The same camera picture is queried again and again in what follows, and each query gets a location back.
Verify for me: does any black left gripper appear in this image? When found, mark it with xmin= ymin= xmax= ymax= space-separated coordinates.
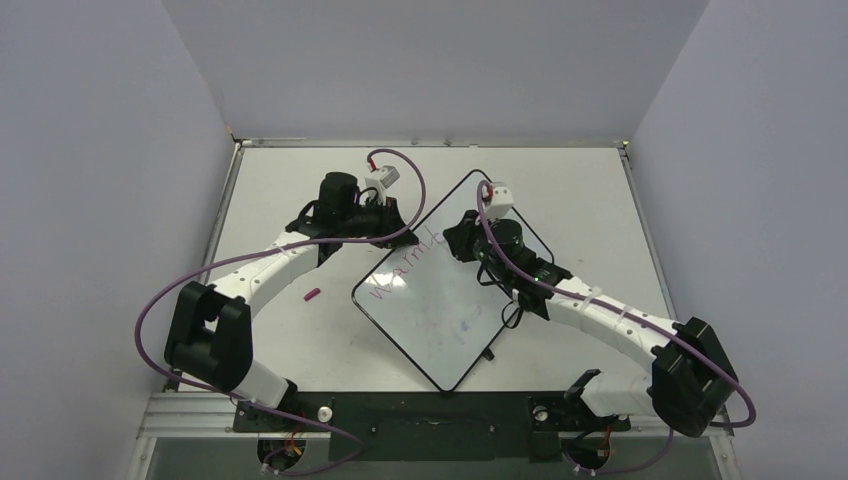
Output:
xmin=339 ymin=195 xmax=417 ymax=250

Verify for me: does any black framed whiteboard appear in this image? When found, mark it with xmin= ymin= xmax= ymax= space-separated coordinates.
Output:
xmin=349 ymin=170 xmax=558 ymax=394

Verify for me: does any magenta marker cap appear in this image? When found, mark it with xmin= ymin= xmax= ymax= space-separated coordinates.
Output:
xmin=303 ymin=288 xmax=321 ymax=302

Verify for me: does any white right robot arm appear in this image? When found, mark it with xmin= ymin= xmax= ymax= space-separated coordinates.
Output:
xmin=443 ymin=210 xmax=738 ymax=438

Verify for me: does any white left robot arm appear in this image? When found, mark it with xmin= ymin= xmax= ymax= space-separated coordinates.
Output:
xmin=164 ymin=166 xmax=418 ymax=430

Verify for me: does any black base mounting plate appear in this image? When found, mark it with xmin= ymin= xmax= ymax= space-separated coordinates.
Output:
xmin=233 ymin=391 xmax=631 ymax=463

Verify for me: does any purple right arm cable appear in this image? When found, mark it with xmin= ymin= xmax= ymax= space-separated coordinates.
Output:
xmin=475 ymin=180 xmax=758 ymax=479

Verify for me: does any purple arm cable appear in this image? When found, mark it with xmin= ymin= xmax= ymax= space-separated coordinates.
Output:
xmin=475 ymin=180 xmax=758 ymax=479
xmin=135 ymin=148 xmax=429 ymax=479

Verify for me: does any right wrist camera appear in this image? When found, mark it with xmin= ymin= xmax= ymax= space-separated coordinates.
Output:
xmin=480 ymin=181 xmax=514 ymax=222

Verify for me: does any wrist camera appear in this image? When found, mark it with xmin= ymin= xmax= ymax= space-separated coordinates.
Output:
xmin=480 ymin=181 xmax=514 ymax=222
xmin=365 ymin=165 xmax=400 ymax=194

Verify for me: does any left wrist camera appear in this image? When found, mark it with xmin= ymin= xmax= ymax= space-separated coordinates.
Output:
xmin=365 ymin=165 xmax=400 ymax=194

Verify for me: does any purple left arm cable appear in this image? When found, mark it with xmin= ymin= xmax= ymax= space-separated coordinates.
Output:
xmin=135 ymin=148 xmax=429 ymax=479

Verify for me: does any aluminium frame rail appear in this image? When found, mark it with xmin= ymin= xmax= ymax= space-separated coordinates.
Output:
xmin=136 ymin=392 xmax=733 ymax=439

